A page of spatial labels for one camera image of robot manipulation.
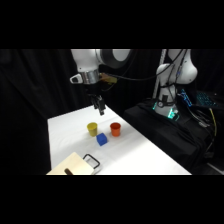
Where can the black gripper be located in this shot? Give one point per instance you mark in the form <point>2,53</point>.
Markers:
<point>93,90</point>

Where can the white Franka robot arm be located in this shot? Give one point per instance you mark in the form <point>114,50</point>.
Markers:
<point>85,60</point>

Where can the blue cube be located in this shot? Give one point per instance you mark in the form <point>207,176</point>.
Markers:
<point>102,139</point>

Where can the yellow cup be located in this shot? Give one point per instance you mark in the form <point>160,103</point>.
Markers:
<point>92,129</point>

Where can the orange cup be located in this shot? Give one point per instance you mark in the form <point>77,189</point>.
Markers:
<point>115,129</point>

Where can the light wooden box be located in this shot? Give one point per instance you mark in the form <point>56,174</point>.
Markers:
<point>74,165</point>

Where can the black curtain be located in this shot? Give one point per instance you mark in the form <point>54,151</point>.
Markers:
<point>30,100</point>

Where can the black robot stand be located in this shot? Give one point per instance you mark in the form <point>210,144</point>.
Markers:
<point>166,133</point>

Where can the dark knob on wooden box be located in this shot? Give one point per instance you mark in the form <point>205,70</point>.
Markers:
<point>67,171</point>

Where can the blue lit device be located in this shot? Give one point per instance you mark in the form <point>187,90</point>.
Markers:
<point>185,97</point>

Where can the blue backlit keyboard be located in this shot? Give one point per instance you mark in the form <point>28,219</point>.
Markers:
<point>206,99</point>

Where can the tan wrist camera box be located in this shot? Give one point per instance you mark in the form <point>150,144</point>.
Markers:
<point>108,78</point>

